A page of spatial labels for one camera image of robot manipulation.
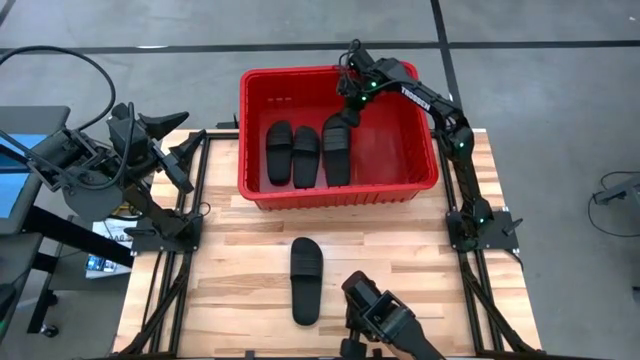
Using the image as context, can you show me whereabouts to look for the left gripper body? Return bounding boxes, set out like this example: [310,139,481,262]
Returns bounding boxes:
[146,142,196,195]

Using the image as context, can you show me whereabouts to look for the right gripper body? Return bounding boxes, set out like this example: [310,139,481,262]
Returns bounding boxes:
[337,69,371,113]

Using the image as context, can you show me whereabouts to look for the black rubber slide sandal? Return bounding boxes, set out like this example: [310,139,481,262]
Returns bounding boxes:
[265,120,295,186]
[321,114,353,188]
[290,236,325,327]
[292,125,322,190]

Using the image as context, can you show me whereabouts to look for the red plastic bin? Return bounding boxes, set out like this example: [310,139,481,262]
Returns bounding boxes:
[237,60,440,211]

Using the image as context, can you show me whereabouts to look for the white paper sheet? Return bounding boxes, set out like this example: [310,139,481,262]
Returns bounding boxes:
[91,218,140,251]

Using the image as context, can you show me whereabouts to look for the small printed box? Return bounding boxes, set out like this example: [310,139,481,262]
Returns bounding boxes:
[83,253,120,280]

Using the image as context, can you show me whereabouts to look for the grey monitor with blue screen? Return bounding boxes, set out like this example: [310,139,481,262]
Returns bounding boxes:
[0,105,71,236]

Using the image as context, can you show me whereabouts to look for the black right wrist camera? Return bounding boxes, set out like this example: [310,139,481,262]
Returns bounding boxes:
[344,42,375,71]

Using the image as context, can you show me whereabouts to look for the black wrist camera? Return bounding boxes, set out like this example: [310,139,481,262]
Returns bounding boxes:
[344,42,375,71]
[106,102,150,169]

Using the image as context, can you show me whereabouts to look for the black aluminium table frame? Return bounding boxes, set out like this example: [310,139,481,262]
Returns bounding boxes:
[113,128,544,360]

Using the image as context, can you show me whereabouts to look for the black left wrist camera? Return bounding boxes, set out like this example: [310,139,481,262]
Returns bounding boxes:
[106,102,150,169]

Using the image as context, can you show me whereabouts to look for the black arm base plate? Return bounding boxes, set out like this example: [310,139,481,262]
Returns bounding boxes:
[123,213,205,254]
[446,209,524,252]

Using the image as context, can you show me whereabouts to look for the black desk frame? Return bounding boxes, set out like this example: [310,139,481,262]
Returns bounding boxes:
[22,204,135,335]

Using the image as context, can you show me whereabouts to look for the black left camera cable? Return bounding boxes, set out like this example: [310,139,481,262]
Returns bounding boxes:
[0,45,117,132]

